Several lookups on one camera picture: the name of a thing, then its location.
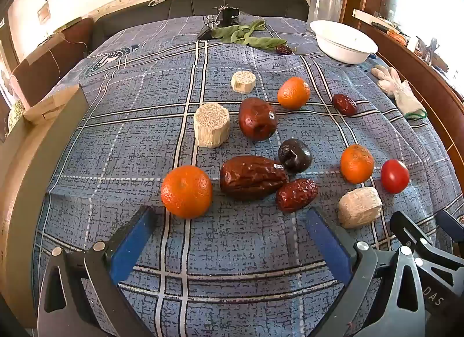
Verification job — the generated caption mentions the white work glove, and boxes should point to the white work glove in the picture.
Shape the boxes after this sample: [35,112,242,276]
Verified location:
[371,65,428,119]

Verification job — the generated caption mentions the black cylindrical device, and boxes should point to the black cylindrical device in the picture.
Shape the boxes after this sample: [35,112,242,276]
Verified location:
[216,6,240,27]

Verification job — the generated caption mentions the dark grey sofa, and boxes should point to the dark grey sofa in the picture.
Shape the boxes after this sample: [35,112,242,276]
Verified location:
[90,0,310,51]

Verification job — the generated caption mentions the cardboard box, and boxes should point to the cardboard box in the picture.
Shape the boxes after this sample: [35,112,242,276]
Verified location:
[22,83,91,125]

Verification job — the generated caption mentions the red tomato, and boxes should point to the red tomato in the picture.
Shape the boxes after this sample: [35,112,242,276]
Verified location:
[380,159,410,194]

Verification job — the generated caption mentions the clear plastic container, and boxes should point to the clear plastic container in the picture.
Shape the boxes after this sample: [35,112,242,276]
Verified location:
[307,0,342,22]

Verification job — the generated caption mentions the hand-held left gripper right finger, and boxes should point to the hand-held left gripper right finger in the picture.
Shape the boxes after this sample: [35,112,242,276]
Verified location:
[304,207,426,337]

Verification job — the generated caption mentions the orange tangerine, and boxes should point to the orange tangerine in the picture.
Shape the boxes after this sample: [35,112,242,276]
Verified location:
[277,77,311,110]
[340,144,375,184]
[160,165,214,219]

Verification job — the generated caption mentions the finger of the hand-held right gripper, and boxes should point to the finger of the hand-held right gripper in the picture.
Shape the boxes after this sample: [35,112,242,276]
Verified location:
[435,210,464,244]
[389,211,464,320]

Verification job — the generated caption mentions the brown wooden side board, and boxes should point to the brown wooden side board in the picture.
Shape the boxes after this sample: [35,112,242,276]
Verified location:
[353,7,464,164]

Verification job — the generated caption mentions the blue plaid blanket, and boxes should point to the blue plaid blanket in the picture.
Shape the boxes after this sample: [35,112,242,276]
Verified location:
[32,14,464,337]

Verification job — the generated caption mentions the dark purple plum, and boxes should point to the dark purple plum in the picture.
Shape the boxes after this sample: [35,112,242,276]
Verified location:
[278,139,313,174]

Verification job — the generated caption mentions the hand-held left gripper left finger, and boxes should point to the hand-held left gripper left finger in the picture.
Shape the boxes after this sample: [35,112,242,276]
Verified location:
[37,206,158,337]

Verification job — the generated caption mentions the large elongated red jujube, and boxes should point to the large elongated red jujube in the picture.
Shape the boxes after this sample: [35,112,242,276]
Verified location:
[220,156,289,201]

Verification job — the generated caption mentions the green leaves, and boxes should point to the green leaves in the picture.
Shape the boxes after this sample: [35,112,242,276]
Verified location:
[211,20,287,51]

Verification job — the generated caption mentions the white bowl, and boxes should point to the white bowl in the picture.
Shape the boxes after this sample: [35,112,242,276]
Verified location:
[309,20,378,65]

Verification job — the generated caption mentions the round glossy red jujube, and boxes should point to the round glossy red jujube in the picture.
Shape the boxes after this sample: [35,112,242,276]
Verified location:
[238,97,279,141]

